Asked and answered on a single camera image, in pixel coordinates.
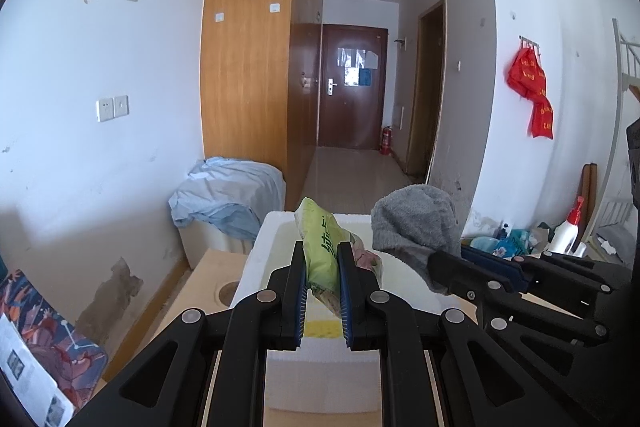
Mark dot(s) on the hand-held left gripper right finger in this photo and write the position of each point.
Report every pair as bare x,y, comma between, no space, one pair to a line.
345,307

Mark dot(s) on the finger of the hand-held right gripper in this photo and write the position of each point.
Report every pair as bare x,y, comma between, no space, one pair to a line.
500,264
465,277

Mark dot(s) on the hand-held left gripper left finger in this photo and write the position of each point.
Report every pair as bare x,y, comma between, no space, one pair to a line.
300,307

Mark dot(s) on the yellow foam net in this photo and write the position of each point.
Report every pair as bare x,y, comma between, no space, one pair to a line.
322,329

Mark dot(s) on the green floral tissue pack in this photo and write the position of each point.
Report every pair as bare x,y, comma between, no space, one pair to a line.
322,252

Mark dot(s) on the gray sock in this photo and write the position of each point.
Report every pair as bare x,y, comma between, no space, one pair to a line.
415,222

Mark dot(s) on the white foam box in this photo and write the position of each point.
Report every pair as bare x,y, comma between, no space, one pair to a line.
320,382

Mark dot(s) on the blue plastic packets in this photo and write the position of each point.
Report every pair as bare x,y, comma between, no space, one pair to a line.
500,246

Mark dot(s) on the white pump lotion bottle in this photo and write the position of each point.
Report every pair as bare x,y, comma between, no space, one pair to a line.
567,234

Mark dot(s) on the white cabinet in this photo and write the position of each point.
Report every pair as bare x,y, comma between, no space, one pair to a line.
210,247

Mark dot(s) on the brown wooden board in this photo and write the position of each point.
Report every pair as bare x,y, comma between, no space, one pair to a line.
588,197

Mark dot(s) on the light blue bed sheet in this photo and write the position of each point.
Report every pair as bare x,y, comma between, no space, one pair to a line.
225,192

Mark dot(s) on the red plastic bag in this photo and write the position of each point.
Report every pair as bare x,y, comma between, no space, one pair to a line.
542,119
527,74

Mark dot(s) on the red fire extinguisher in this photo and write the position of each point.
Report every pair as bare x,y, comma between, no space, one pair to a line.
385,142

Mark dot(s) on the dark wooden entrance door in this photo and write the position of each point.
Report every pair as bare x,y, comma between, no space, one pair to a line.
350,117

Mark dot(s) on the wooden wardrobe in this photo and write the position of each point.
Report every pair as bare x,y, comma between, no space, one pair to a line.
250,82

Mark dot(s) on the paper notices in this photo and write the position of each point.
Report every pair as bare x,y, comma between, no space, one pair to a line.
356,64

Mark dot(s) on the metal coat hook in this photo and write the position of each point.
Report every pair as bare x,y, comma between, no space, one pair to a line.
399,42

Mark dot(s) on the white paper sheet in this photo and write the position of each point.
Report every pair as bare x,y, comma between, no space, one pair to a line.
25,372

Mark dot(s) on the wooden side door frame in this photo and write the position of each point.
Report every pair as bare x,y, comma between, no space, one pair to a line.
425,107

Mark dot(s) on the metal wall hook rack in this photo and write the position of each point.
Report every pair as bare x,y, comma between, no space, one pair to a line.
529,42

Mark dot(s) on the white wall socket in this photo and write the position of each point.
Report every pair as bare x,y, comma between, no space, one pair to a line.
105,110
121,106

